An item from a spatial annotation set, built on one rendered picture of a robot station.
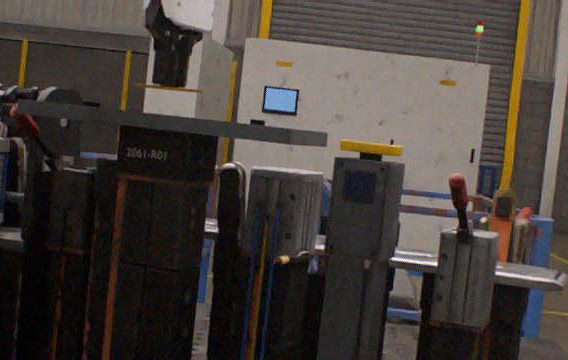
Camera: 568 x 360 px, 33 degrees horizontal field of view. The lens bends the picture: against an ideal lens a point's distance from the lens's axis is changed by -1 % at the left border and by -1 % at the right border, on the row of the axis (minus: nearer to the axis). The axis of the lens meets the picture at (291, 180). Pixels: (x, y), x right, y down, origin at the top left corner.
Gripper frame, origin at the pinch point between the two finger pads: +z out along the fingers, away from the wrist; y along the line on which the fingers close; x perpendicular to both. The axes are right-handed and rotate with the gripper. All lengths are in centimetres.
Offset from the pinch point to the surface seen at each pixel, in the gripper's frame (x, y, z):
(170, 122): -4.6, -6.2, 6.5
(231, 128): -12.4, -5.6, 6.4
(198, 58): 416, 719, -51
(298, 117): 324, 765, -5
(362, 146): -26.5, -0.6, 6.8
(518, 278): -41, 28, 22
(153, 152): -1.1, -3.6, 10.4
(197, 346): 30, 70, 52
